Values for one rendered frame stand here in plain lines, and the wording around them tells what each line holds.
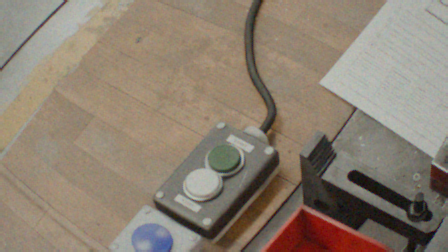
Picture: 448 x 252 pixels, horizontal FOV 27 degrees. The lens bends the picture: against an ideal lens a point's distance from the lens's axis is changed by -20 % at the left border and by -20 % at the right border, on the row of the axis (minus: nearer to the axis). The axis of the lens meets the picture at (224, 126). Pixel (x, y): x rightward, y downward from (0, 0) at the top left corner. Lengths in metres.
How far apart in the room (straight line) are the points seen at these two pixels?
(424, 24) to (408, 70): 0.09
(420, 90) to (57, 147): 0.40
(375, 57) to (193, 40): 0.20
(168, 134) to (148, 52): 0.11
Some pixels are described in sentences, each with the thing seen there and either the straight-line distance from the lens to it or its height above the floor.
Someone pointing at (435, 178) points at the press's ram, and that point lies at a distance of 0.78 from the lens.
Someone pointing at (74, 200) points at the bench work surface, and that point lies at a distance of 1.09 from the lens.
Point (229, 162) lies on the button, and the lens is 1.04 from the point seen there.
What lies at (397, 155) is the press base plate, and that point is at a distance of 1.07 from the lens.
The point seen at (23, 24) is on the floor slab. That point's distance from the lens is 2.62.
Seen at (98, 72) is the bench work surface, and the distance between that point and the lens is 1.18.
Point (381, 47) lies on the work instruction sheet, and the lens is 1.16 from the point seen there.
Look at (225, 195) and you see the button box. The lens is 1.02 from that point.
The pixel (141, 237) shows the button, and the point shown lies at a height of 0.94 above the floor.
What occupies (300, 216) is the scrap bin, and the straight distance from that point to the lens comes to 0.98.
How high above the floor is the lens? 1.77
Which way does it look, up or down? 52 degrees down
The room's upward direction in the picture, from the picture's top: 12 degrees counter-clockwise
